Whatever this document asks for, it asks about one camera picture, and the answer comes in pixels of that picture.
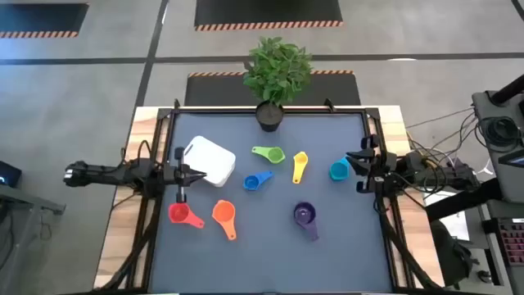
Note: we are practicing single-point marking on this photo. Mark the yellow measuring cup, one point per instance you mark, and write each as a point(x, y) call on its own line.
point(300, 160)

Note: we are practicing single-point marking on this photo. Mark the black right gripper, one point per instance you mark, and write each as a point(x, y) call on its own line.
point(385, 168)

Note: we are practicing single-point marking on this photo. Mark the orange measuring cup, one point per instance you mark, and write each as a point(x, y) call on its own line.
point(224, 213)

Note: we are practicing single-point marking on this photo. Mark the teal measuring cup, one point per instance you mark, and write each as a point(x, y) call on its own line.
point(339, 170)

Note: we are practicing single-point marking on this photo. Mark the black bag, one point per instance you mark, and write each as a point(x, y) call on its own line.
point(450, 254)

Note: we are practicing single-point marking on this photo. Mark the green plant in black pot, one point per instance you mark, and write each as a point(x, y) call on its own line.
point(278, 73)

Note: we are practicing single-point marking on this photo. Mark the white paper sheet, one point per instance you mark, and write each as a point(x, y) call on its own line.
point(458, 227)

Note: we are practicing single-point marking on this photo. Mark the white plastic basket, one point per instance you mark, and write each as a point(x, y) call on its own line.
point(213, 157)

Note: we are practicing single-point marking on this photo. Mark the purple measuring cup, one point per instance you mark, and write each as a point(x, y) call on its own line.
point(305, 215)

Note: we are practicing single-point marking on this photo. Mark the black hazard-striped floor mat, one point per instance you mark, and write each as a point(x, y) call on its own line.
point(37, 18)
point(266, 12)

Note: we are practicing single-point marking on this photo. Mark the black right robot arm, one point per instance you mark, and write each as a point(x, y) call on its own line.
point(434, 172)

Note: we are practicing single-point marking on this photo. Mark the green measuring cup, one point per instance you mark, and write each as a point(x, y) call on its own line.
point(276, 155)

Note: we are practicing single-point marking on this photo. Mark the dark electronic device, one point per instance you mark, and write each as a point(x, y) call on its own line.
point(8, 174)

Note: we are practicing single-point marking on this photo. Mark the black metal beam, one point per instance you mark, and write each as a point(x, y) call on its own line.
point(462, 201)

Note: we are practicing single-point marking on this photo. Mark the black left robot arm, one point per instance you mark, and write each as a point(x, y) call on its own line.
point(110, 174)

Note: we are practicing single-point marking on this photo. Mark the grey metal desk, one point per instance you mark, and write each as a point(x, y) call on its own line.
point(20, 201)

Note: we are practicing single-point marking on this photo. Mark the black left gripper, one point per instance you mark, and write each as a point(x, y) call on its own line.
point(170, 175)

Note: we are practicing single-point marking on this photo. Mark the grey equipment cart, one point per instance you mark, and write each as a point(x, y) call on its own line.
point(483, 106)

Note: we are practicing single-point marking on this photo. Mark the blue measuring cup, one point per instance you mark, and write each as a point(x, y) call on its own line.
point(250, 182)

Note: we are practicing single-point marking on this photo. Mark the backlit computer keyboard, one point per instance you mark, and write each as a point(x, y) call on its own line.
point(513, 241)

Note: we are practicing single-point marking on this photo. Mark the red measuring cup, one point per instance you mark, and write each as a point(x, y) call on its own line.
point(179, 213)

